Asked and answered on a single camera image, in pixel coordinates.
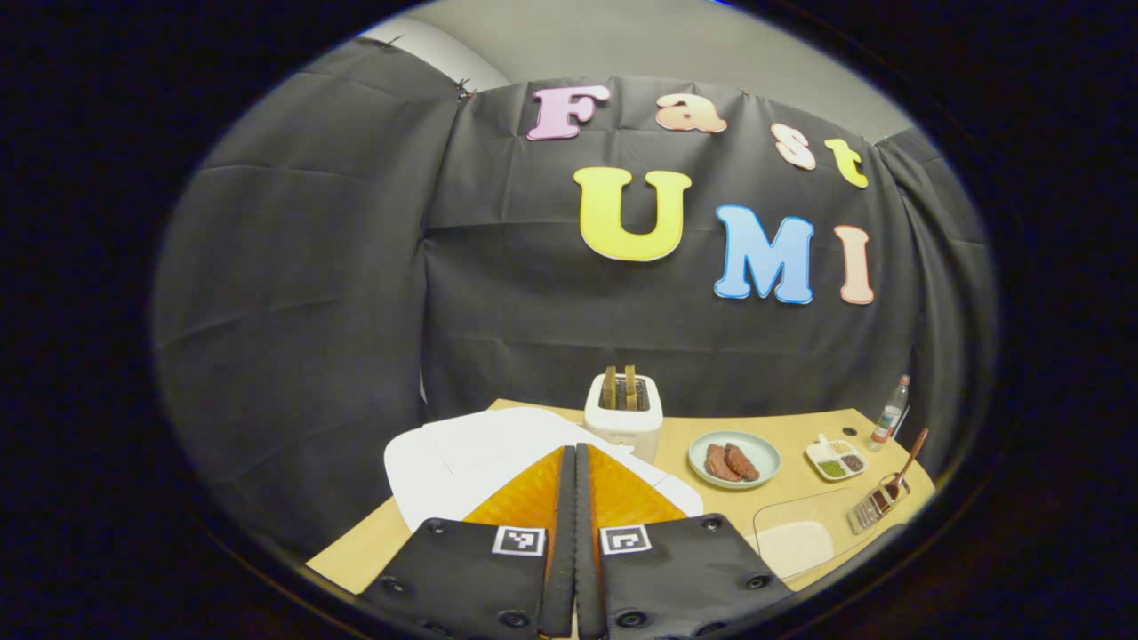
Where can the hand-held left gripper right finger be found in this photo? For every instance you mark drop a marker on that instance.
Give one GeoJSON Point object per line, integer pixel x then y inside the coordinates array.
{"type": "Point", "coordinates": [589, 569]}

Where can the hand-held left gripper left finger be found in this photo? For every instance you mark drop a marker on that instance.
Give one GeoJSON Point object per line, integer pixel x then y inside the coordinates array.
{"type": "Point", "coordinates": [560, 569]}

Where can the white rice cooker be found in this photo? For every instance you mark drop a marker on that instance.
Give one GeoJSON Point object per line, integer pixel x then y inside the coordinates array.
{"type": "Point", "coordinates": [480, 462]}

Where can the clear rice container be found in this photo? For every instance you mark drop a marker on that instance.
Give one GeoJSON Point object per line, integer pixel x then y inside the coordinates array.
{"type": "Point", "coordinates": [796, 511]}

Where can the brown wooden spoon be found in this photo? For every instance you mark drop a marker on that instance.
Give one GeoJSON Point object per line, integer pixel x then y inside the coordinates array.
{"type": "Point", "coordinates": [911, 453]}

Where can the white toaster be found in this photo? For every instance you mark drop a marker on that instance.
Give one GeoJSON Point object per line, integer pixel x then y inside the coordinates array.
{"type": "Point", "coordinates": [622, 431]}

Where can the brown meat piece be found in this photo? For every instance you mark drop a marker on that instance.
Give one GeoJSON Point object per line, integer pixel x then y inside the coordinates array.
{"type": "Point", "coordinates": [718, 464]}
{"type": "Point", "coordinates": [745, 462]}

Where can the brown toast slice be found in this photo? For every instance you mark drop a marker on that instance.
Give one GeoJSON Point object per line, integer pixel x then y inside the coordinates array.
{"type": "Point", "coordinates": [630, 387]}
{"type": "Point", "coordinates": [610, 387]}

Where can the pale green plate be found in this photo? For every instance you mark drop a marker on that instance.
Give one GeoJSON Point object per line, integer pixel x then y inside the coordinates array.
{"type": "Point", "coordinates": [765, 455]}

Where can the white divided bean dish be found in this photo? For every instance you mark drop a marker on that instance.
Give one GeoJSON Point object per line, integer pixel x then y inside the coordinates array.
{"type": "Point", "coordinates": [822, 453]}

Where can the clear plastic water bottle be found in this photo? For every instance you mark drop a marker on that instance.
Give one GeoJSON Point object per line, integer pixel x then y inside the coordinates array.
{"type": "Point", "coordinates": [889, 418]}

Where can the black backdrop cloth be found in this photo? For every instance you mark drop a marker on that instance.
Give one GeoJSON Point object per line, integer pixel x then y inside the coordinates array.
{"type": "Point", "coordinates": [311, 311]}

